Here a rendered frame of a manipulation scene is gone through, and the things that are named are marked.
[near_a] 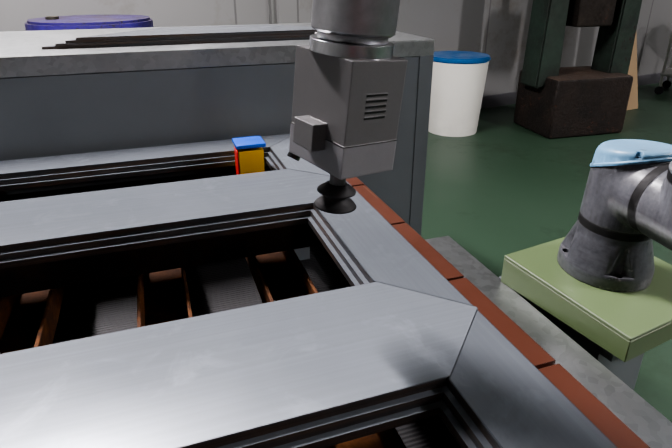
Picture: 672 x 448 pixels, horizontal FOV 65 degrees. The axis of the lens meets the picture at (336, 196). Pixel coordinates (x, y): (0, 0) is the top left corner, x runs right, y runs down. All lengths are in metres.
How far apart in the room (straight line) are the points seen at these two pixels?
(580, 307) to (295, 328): 0.49
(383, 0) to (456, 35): 4.59
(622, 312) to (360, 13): 0.65
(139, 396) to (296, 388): 0.14
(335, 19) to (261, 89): 0.85
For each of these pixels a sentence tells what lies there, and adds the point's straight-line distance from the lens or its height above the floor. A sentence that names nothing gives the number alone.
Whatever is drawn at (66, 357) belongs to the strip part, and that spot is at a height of 0.84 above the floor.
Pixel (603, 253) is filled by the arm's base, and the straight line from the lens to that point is 0.96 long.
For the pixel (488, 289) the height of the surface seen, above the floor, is 0.68.
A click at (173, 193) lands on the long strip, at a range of 0.97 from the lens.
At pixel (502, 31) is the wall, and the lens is 5.41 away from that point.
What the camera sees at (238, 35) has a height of 1.07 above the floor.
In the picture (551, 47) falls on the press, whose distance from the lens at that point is 4.50.
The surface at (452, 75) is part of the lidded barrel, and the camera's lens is 4.23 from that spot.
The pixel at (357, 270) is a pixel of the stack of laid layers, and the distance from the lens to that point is 0.72.
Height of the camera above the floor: 1.20
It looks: 23 degrees down
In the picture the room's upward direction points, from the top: straight up
